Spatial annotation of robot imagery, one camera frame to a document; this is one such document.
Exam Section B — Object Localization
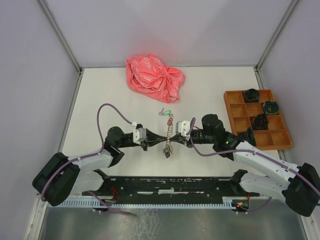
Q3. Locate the large metal keyring with keys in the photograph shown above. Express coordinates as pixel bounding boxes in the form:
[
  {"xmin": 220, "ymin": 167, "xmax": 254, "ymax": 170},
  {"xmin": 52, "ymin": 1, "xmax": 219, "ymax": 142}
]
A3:
[{"xmin": 162, "ymin": 123, "xmax": 173, "ymax": 159}]

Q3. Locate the red tag key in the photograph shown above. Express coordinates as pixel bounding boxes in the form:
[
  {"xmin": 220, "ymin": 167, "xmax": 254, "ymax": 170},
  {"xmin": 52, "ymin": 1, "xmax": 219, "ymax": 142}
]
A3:
[{"xmin": 167, "ymin": 113, "xmax": 174, "ymax": 126}]

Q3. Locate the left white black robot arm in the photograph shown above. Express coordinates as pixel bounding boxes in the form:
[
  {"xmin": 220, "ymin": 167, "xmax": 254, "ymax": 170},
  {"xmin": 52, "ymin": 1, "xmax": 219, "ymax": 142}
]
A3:
[{"xmin": 32, "ymin": 126, "xmax": 166, "ymax": 207}]

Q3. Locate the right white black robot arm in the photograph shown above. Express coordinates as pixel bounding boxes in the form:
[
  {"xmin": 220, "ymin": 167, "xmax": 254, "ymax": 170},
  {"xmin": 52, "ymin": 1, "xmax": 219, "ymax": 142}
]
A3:
[{"xmin": 166, "ymin": 114, "xmax": 320, "ymax": 217}]

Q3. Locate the green tag key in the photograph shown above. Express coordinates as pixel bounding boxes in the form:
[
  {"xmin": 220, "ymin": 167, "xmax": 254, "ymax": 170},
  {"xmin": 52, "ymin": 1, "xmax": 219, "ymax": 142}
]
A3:
[{"xmin": 158, "ymin": 108, "xmax": 172, "ymax": 116}]

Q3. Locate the crumpled pink cloth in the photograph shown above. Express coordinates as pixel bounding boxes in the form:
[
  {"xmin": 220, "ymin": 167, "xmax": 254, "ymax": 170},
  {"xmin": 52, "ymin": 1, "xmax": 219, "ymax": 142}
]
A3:
[{"xmin": 125, "ymin": 53, "xmax": 186, "ymax": 104}]

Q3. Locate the black coiled item lower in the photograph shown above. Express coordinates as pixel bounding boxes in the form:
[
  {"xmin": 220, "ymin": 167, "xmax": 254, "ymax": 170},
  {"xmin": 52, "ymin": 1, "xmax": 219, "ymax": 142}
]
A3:
[{"xmin": 239, "ymin": 113, "xmax": 269, "ymax": 146}]

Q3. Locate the black coiled item top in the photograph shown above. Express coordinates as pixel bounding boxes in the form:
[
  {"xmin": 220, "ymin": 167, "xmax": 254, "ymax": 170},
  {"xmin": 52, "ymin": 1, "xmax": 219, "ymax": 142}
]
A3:
[{"xmin": 242, "ymin": 88, "xmax": 260, "ymax": 103}]

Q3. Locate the wooden compartment tray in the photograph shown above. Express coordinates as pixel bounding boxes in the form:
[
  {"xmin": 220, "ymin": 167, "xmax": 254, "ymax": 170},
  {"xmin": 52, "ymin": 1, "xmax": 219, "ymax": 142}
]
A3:
[{"xmin": 224, "ymin": 88, "xmax": 293, "ymax": 151}]

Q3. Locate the green black coiled item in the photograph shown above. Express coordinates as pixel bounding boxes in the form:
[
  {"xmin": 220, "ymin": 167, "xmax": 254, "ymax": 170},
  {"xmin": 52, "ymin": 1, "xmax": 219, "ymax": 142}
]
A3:
[{"xmin": 262, "ymin": 100, "xmax": 280, "ymax": 116}]

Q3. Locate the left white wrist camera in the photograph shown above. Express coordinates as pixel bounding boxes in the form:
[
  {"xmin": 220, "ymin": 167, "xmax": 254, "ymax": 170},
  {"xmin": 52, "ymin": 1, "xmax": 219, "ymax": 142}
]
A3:
[{"xmin": 131, "ymin": 122, "xmax": 147, "ymax": 145}]

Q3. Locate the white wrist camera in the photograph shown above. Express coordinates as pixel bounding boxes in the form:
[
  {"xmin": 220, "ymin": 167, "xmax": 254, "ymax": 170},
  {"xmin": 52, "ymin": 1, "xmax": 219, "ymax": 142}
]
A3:
[
  {"xmin": 131, "ymin": 122, "xmax": 147, "ymax": 145},
  {"xmin": 175, "ymin": 120, "xmax": 191, "ymax": 138}
]

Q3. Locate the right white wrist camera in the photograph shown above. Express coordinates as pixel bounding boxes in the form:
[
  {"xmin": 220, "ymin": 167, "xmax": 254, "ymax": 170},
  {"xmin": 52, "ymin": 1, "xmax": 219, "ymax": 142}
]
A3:
[{"xmin": 175, "ymin": 120, "xmax": 191, "ymax": 138}]

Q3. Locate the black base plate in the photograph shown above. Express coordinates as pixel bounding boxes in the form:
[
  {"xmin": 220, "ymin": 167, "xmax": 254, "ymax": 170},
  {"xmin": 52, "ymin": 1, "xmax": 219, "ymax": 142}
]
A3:
[{"xmin": 93, "ymin": 176, "xmax": 260, "ymax": 205}]

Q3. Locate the white slotted cable duct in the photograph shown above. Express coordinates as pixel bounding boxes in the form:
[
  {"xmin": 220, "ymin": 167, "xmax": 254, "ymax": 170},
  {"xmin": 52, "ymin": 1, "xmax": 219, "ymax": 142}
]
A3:
[{"xmin": 59, "ymin": 197, "xmax": 240, "ymax": 208}]

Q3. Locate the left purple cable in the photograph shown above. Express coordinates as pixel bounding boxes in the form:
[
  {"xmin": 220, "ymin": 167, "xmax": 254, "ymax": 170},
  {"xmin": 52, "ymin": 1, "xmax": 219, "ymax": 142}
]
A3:
[{"xmin": 40, "ymin": 103, "xmax": 137, "ymax": 216}]

